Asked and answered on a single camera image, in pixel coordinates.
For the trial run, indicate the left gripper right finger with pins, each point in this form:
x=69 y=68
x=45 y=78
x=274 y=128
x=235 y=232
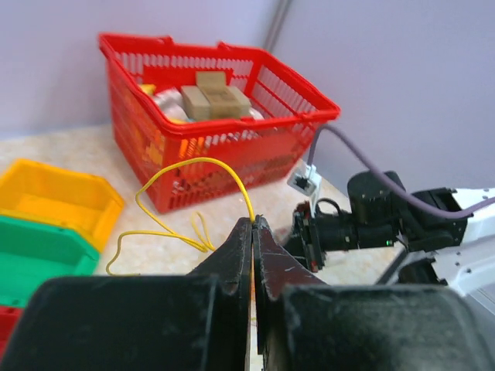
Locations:
x=274 y=267

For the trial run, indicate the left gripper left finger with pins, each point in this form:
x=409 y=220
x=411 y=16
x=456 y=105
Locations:
x=231 y=261

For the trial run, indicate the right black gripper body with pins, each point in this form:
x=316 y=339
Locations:
x=302 y=241

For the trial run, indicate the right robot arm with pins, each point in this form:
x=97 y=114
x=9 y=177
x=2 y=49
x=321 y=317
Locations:
x=458 y=253

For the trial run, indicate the red plastic shopping basket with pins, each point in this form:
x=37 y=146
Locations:
x=169 y=157

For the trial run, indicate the brown cardboard box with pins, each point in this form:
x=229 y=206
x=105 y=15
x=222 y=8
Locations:
x=212 y=99

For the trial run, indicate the yellow snack packet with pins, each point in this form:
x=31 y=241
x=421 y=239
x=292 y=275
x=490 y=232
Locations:
x=148 y=89

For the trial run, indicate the upper green plastic bin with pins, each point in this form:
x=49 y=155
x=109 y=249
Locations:
x=32 y=253

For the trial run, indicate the yellow plastic bin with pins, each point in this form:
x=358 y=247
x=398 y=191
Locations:
x=42 y=193

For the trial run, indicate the red plastic bin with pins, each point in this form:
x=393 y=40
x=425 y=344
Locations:
x=9 y=316

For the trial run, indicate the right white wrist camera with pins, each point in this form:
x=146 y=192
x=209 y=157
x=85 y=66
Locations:
x=306 y=180

